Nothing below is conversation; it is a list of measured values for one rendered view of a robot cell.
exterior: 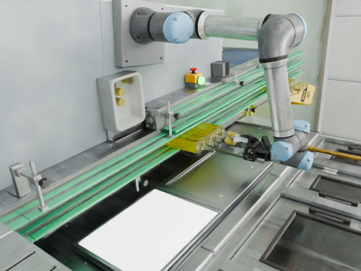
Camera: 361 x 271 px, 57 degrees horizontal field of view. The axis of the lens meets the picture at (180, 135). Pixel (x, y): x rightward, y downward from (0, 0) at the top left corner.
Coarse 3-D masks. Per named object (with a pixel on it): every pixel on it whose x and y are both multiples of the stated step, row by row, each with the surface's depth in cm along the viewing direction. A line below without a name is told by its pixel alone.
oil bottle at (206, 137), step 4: (188, 132) 158; (192, 132) 158; (196, 132) 158; (192, 136) 154; (196, 136) 154; (200, 136) 153; (204, 136) 153; (208, 136) 153; (204, 140) 151; (208, 140) 151; (208, 144) 152
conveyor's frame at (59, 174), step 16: (240, 64) 232; (256, 64) 229; (208, 80) 196; (176, 96) 169; (192, 96) 171; (144, 128) 157; (112, 144) 142; (128, 144) 141; (64, 160) 131; (80, 160) 130; (96, 160) 129; (48, 176) 120; (64, 176) 119; (0, 192) 111; (32, 192) 110; (0, 208) 103; (16, 208) 105
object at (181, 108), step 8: (256, 72) 217; (232, 80) 200; (240, 80) 200; (248, 80) 200; (216, 88) 185; (224, 88) 184; (232, 88) 186; (200, 96) 173; (208, 96) 172; (216, 96) 174; (184, 104) 162; (192, 104) 161; (200, 104) 163; (176, 112) 152; (184, 112) 154
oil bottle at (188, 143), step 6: (180, 138) 152; (186, 138) 151; (192, 138) 151; (198, 138) 150; (168, 144) 157; (174, 144) 155; (180, 144) 152; (186, 144) 150; (192, 144) 148; (198, 144) 146; (186, 150) 151; (192, 150) 149; (198, 150) 147
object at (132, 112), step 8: (112, 80) 132; (120, 80) 144; (136, 80) 145; (112, 88) 132; (128, 88) 149; (136, 88) 147; (112, 96) 134; (120, 96) 146; (128, 96) 150; (136, 96) 148; (128, 104) 151; (136, 104) 150; (144, 104) 149; (120, 112) 148; (128, 112) 152; (136, 112) 152; (144, 112) 150; (120, 120) 148; (128, 120) 148; (136, 120) 148; (120, 128) 140
